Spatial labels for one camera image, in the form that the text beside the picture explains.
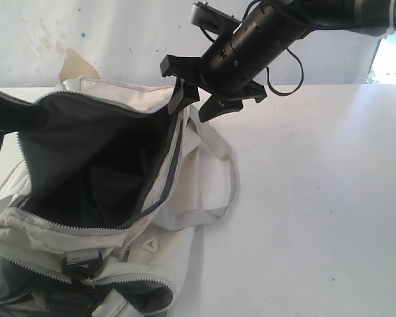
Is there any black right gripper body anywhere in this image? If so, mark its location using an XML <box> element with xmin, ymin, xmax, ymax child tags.
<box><xmin>200</xmin><ymin>6</ymin><xmax>309</xmax><ymax>102</ymax></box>

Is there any white canvas backpack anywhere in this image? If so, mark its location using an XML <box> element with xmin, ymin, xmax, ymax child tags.
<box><xmin>0</xmin><ymin>78</ymin><xmax>238</xmax><ymax>316</ymax></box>

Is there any black and white marker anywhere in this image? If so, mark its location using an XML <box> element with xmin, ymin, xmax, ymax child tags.
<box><xmin>167</xmin><ymin>77</ymin><xmax>185</xmax><ymax>116</ymax></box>

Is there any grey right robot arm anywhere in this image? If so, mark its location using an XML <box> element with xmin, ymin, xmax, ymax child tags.
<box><xmin>160</xmin><ymin>1</ymin><xmax>396</xmax><ymax>122</ymax></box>

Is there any white backdrop curtain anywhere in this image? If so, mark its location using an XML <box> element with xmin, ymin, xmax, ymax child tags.
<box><xmin>0</xmin><ymin>1</ymin><xmax>379</xmax><ymax>87</ymax></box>

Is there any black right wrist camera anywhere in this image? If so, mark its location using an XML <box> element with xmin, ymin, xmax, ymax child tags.
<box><xmin>189</xmin><ymin>2</ymin><xmax>241</xmax><ymax>36</ymax></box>

